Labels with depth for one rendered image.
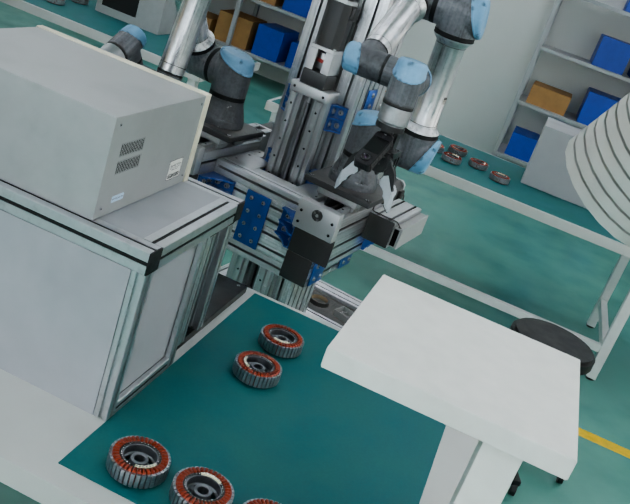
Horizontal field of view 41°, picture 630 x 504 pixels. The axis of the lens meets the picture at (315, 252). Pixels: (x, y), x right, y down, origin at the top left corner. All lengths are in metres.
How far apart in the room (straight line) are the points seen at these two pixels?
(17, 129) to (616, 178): 1.08
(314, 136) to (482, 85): 5.90
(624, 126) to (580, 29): 7.48
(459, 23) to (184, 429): 1.30
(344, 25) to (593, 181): 1.75
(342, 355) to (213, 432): 0.60
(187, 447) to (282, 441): 0.21
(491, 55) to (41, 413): 7.21
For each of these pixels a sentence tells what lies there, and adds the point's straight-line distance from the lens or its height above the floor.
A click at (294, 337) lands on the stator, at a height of 0.78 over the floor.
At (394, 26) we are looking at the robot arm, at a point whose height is 1.54.
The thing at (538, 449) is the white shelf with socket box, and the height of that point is 1.20.
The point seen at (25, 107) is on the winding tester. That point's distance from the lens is 1.61.
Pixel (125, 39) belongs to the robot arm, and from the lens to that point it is 2.46.
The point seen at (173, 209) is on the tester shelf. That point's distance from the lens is 1.73.
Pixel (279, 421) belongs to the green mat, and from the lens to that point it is 1.84.
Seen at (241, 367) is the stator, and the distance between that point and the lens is 1.91.
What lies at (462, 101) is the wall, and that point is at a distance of 8.53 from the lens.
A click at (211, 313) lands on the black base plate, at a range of 2.12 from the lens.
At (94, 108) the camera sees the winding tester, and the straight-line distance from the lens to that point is 1.53.
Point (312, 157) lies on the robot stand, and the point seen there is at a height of 1.03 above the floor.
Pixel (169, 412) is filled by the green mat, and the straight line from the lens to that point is 1.76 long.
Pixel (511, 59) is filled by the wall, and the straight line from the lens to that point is 8.45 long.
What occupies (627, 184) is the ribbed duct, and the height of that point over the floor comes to 1.59.
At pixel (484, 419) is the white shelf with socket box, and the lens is 1.19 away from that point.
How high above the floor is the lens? 1.75
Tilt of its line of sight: 21 degrees down
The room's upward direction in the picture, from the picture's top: 20 degrees clockwise
